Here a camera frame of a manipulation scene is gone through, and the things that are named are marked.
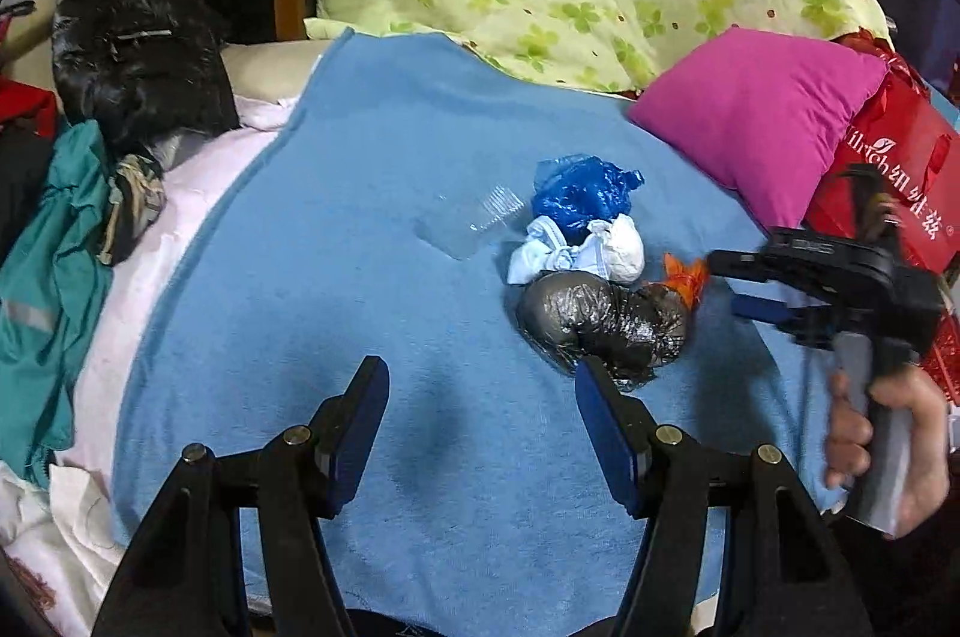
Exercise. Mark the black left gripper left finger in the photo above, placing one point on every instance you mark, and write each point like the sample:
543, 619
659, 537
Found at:
182, 572

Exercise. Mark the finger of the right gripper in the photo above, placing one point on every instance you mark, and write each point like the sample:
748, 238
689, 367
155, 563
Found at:
778, 314
754, 267

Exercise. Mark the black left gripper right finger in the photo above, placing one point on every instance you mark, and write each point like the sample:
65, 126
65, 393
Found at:
782, 572

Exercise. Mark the orange wrapper scrap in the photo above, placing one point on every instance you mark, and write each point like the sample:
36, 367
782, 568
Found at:
687, 280

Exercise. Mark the black plastic bag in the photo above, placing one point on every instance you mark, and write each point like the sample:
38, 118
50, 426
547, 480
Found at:
569, 315

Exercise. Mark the blue plastic bag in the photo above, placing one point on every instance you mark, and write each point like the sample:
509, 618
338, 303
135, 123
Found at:
574, 190

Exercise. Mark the right hand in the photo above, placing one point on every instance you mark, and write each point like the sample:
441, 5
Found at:
850, 433

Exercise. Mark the white cloth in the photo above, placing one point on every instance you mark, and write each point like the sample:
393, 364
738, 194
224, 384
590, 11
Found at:
61, 544

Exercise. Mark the white crumpled plastic bag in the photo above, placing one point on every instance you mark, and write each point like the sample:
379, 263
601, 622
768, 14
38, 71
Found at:
612, 250

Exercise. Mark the magenta pillow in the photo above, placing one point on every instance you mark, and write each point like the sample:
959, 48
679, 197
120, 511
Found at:
761, 114

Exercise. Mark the red paper gift bag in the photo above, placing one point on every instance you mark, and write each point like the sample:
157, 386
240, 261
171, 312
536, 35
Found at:
900, 132

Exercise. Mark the clear plastic wrapper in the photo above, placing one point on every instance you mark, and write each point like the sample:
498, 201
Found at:
472, 220

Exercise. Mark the teal garment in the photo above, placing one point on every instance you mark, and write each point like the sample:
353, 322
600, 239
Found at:
53, 290

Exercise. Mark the blue fleece blanket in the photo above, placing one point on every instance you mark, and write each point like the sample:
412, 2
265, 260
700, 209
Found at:
483, 510

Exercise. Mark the pale pink bed sheet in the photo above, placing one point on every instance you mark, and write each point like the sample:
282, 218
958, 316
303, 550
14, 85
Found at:
196, 173

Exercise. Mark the cream pillow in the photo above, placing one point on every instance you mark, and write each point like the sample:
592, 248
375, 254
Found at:
272, 71

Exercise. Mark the black shiny jacket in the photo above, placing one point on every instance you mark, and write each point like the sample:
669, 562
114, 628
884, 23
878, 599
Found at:
142, 69

